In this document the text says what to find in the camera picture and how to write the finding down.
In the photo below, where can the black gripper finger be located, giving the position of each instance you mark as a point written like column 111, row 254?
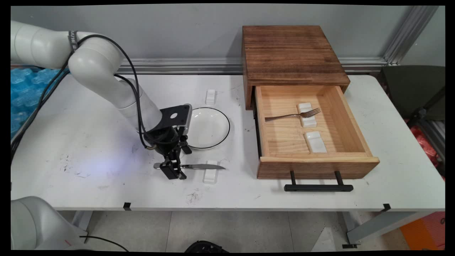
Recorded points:
column 172, row 167
column 185, row 145

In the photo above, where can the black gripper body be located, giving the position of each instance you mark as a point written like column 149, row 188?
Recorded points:
column 163, row 140

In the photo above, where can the silver metal knife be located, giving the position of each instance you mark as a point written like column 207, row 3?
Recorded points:
column 206, row 166

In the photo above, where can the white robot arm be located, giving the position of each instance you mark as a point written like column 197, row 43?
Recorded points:
column 106, row 71

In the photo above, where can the white plate with black rim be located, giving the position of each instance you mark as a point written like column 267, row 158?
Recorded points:
column 209, row 128

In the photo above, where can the white cutlery rest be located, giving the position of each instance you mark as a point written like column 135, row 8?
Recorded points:
column 210, row 176
column 315, row 143
column 210, row 96
column 307, row 115

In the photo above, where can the black object on floor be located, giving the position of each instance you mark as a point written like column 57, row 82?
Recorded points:
column 206, row 247

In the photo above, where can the silver metal fork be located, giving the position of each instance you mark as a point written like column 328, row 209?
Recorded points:
column 277, row 117

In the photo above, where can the light wooden drawer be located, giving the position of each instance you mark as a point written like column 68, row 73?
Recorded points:
column 284, row 138

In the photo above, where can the grey table leg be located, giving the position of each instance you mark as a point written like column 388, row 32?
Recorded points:
column 373, row 227
column 83, row 222

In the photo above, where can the blue bubble wrap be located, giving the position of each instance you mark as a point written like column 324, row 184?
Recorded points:
column 25, row 89

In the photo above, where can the red bag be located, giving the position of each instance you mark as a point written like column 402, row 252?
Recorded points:
column 424, row 142

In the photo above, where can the orange box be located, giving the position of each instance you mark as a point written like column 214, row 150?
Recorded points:
column 426, row 231

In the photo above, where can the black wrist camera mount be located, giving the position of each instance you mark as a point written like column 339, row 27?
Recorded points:
column 174, row 115

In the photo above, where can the horizontal aluminium rail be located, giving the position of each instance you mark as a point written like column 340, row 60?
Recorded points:
column 177, row 65

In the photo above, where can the slanted aluminium post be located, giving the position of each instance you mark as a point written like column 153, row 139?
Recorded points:
column 408, row 35

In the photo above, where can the grey metal frame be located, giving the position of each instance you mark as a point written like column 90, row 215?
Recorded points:
column 435, row 133

